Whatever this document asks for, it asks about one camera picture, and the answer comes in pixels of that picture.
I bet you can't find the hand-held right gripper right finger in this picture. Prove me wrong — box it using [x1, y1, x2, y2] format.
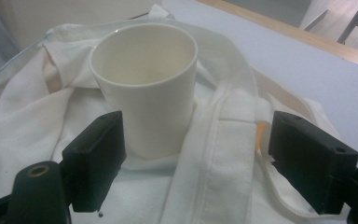
[268, 110, 358, 216]

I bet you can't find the white cup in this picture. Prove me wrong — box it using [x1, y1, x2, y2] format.
[88, 21, 200, 161]

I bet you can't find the white tote bag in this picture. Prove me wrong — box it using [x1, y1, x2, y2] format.
[0, 4, 352, 224]

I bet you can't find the white-framed desk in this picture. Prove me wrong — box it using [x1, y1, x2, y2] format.
[302, 0, 358, 45]

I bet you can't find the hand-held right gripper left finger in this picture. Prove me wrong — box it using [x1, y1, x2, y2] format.
[62, 110, 128, 214]

